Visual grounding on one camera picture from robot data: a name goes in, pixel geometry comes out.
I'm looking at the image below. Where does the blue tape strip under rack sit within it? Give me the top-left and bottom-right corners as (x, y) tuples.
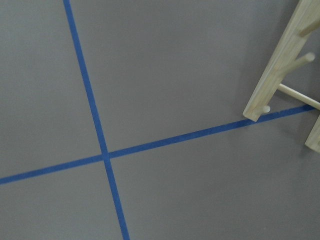
(0, 105), (315, 185)

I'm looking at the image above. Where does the brown paper table cover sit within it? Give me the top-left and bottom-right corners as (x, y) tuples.
(0, 0), (320, 240)

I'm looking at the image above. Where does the blue tape strip near rack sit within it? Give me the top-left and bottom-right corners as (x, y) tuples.
(63, 0), (131, 240)

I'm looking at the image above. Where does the wooden dish rack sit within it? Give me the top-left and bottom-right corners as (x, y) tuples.
(242, 0), (320, 152)

